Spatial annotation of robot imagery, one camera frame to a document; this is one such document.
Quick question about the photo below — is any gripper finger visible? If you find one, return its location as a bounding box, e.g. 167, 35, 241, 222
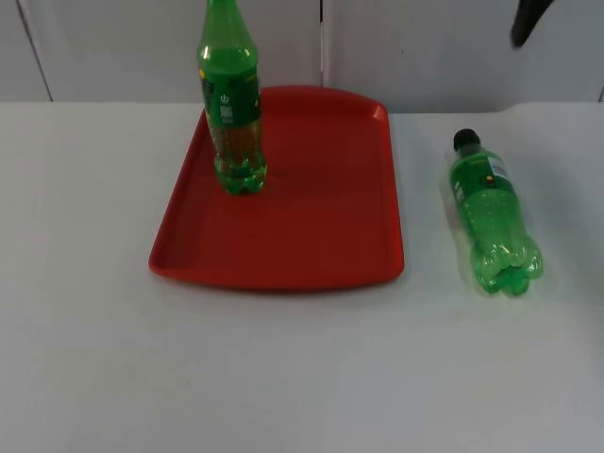
511, 0, 552, 48

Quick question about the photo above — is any green plastic bottle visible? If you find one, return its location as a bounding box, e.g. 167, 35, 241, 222
443, 127, 545, 298
195, 0, 269, 196

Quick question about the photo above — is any red tray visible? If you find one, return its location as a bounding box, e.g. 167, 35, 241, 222
148, 85, 406, 294

